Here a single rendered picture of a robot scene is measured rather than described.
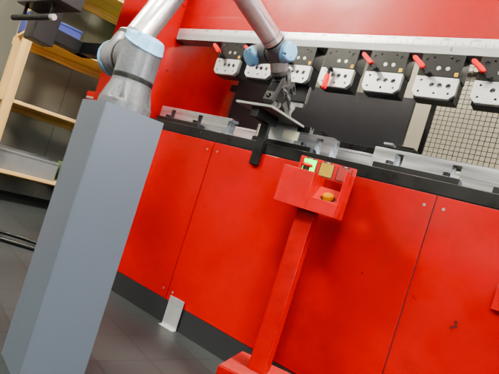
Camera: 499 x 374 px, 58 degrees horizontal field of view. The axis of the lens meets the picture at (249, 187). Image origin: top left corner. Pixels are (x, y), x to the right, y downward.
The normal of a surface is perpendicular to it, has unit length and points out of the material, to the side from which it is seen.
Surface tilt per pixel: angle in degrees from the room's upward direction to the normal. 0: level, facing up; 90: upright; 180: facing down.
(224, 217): 90
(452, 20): 90
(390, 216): 90
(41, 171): 90
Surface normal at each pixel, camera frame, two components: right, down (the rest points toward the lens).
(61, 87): 0.62, 0.18
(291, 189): -0.36, -0.12
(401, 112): -0.56, -0.18
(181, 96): 0.77, 0.23
